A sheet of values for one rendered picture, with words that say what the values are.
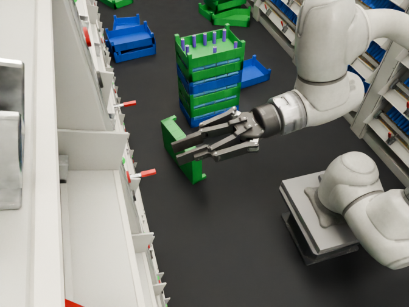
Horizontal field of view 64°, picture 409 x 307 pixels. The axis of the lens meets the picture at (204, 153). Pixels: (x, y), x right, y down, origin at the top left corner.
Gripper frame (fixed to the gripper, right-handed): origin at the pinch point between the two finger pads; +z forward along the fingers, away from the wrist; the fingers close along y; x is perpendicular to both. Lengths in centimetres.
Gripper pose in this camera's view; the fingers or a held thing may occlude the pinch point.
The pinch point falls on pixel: (189, 148)
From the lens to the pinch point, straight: 71.9
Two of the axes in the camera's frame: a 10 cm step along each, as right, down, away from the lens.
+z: -9.3, 3.5, -1.0
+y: 3.3, 7.2, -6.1
